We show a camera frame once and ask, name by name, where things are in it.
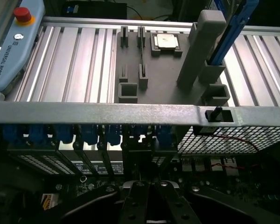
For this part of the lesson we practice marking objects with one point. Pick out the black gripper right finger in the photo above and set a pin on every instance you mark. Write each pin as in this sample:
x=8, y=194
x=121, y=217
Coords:
x=175, y=205

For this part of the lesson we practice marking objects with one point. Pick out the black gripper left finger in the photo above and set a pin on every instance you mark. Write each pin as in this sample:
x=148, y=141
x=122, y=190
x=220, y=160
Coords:
x=133, y=205

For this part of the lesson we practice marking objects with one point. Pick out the green motherboard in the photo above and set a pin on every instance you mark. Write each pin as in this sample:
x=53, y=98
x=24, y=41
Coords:
x=224, y=184

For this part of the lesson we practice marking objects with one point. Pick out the open black PC case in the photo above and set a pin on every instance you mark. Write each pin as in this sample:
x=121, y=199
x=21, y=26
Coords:
x=107, y=112

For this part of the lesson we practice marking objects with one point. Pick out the grey printed parts rack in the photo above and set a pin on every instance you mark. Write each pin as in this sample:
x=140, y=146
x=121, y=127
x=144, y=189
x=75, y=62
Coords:
x=163, y=74

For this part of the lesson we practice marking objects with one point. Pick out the silver CPU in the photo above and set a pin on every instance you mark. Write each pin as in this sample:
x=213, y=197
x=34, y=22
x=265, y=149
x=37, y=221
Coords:
x=165, y=40

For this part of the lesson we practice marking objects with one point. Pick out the blue-grey teach pendant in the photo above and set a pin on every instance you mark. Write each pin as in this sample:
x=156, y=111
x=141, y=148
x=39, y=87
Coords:
x=14, y=58

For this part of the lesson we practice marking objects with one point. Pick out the black computer box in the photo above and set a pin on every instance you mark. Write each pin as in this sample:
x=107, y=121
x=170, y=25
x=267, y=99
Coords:
x=95, y=10

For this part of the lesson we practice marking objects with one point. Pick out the black intrusion switch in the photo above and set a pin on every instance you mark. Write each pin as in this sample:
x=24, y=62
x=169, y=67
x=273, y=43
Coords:
x=213, y=114

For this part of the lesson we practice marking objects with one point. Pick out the hard disk with blue bracket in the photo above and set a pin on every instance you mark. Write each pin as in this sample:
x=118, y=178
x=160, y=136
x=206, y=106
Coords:
x=231, y=35

